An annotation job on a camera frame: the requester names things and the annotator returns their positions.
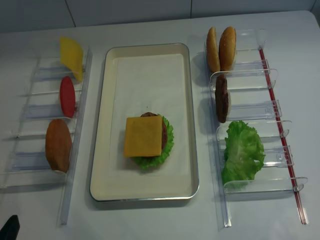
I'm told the right bun half in rack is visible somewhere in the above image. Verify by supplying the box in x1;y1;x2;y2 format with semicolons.
218;26;237;71

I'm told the clear acrylic rack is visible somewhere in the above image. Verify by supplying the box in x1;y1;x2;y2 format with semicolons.
206;29;309;228
0;47;93;226

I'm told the clear acrylic left rack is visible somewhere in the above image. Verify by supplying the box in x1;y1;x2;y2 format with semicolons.
0;47;93;226

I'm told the yellow cheese slice in rack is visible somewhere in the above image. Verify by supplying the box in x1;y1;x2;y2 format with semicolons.
59;36;84;82

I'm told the clear acrylic right rack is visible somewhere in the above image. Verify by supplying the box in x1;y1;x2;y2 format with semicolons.
206;29;309;228

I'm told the brown patty on burger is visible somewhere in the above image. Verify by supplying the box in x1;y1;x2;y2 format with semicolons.
141;112;168;151

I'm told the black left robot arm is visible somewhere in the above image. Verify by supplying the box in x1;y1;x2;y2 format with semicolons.
0;214;20;240

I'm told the brown patty in rack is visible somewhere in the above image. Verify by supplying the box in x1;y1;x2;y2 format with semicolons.
215;74;229;123

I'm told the green lettuce leaf in rack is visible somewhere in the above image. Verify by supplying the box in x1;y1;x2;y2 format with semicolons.
221;120;265;184

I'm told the green lettuce on burger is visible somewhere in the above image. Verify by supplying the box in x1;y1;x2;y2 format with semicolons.
132;116;174;171

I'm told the orange-brown bun slice in rack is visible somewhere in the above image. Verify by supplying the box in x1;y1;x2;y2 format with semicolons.
45;119;72;173

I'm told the white paper tray liner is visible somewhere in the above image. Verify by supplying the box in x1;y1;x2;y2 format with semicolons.
109;54;190;177

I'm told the orange cheese slice on burger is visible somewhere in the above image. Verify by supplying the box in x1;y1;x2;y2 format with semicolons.
123;115;163;158

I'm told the cream metal tray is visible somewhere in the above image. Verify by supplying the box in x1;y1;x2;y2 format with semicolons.
89;43;199;202

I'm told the red tomato slice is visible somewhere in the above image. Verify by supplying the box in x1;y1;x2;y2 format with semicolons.
59;76;76;118

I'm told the sesame bun top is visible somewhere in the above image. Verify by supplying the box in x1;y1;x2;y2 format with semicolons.
206;26;221;73

